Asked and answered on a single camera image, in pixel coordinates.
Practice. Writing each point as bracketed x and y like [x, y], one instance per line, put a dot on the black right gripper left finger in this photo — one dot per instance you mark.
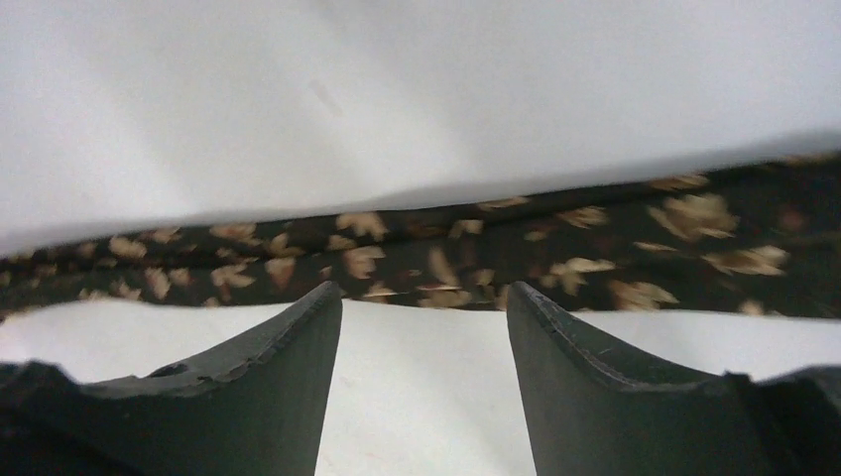
[252, 405]

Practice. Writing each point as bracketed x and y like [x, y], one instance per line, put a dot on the black gold floral tie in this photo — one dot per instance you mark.
[759, 239]

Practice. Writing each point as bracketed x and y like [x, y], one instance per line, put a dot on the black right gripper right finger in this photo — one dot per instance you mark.
[595, 404]

